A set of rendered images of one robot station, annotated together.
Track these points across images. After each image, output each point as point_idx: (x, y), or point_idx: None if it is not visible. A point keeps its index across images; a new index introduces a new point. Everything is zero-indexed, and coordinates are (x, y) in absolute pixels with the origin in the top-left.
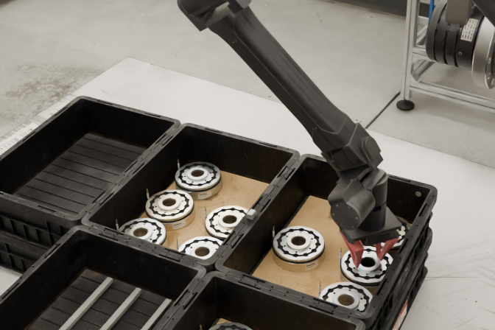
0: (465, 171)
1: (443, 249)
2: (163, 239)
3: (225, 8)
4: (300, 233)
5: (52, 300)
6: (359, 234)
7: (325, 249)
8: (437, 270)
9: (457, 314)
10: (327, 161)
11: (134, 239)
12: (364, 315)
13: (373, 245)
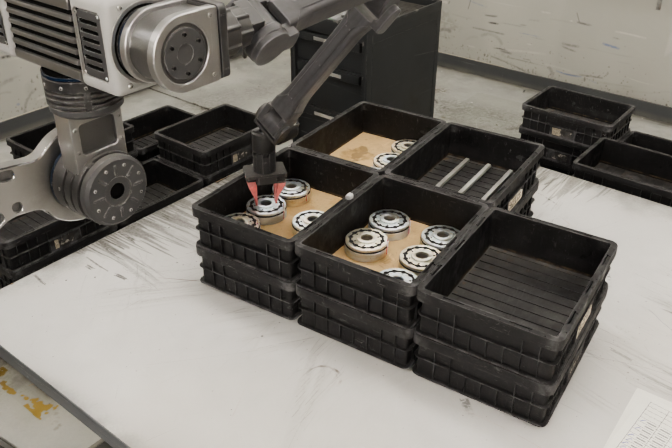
0: (82, 380)
1: (173, 300)
2: (422, 231)
3: (364, 9)
4: (310, 222)
5: None
6: (276, 163)
7: (290, 232)
8: (190, 285)
9: (196, 256)
10: (293, 125)
11: (440, 191)
12: (288, 147)
13: None
